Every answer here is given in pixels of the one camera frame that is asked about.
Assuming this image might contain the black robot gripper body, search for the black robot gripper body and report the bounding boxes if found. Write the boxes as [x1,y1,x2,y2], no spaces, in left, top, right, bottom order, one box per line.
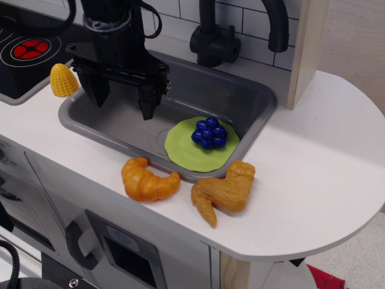
[66,13,171,95]

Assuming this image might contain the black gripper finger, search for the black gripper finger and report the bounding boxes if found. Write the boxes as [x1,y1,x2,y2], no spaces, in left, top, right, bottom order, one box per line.
[138,84,162,120]
[78,73,109,107]

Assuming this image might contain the blue toy blueberries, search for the blue toy blueberries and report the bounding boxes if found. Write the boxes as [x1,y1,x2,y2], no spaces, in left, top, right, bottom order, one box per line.
[191,117,228,150]

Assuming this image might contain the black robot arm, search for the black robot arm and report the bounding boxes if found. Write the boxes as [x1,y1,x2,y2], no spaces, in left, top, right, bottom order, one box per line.
[66,1,170,120]

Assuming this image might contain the green toy plate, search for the green toy plate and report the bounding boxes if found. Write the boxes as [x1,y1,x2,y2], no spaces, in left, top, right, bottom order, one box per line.
[165,116,239,172]

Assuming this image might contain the grey toy sink basin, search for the grey toy sink basin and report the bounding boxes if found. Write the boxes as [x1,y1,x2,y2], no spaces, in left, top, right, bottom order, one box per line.
[58,53,277,183]

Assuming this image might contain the yellow toy corn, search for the yellow toy corn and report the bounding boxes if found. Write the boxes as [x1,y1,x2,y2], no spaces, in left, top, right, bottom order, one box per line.
[50,63,79,97]

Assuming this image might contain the black toy stovetop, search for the black toy stovetop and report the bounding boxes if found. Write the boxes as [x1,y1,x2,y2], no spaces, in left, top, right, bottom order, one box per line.
[0,5,91,106]

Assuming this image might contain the black toy faucet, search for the black toy faucet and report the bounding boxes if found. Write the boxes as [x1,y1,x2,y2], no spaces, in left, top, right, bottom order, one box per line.
[189,0,289,67]

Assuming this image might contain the orange toy croissant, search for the orange toy croissant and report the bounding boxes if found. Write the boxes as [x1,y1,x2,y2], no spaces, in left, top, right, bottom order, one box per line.
[121,157,180,202]

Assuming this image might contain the toy fried chicken wing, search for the toy fried chicken wing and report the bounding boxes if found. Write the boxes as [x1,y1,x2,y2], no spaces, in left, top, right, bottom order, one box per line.
[191,160,256,228]

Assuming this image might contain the wooden side panel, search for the wooden side panel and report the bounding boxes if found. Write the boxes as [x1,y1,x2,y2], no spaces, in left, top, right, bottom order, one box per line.
[286,0,331,110]

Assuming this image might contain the red cloth on floor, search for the red cloth on floor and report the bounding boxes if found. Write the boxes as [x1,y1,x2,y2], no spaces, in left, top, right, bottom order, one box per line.
[307,265,345,289]

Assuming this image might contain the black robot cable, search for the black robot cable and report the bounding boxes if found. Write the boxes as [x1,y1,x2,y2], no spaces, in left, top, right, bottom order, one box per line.
[0,0,77,38]

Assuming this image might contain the black oven door handle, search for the black oven door handle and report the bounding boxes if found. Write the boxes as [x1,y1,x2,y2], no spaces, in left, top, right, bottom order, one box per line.
[65,221,97,270]

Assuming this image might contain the black braided cable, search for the black braided cable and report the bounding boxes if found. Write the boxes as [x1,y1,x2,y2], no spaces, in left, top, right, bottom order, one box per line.
[0,240,20,289]

